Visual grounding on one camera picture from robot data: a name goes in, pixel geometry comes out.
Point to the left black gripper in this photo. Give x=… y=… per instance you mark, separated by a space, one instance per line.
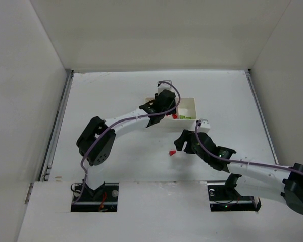
x=170 y=107

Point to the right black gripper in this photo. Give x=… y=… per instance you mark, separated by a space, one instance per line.
x=191 y=140

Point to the small red lego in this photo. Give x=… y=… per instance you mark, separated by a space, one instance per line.
x=171 y=153

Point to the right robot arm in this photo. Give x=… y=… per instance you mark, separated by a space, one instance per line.
x=280 y=183

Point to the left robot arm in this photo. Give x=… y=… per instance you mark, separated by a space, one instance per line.
x=96 y=141

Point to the white divided container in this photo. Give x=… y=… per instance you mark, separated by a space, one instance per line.
x=186 y=108

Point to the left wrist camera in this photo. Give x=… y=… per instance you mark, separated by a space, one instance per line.
x=164 y=85

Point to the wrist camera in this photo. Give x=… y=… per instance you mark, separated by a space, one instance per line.
x=202 y=125
x=164 y=85

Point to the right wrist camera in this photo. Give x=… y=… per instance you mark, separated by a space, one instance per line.
x=202 y=125

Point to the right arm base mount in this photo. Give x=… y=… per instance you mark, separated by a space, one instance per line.
x=223 y=197

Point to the right aluminium rail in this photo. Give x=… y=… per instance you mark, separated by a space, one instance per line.
x=252 y=87

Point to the aluminium rail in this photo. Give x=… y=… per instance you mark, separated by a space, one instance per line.
x=46 y=164
x=252 y=87

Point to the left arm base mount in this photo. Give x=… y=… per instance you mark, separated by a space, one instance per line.
x=102 y=200

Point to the left aluminium rail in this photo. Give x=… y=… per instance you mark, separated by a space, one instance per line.
x=46 y=164

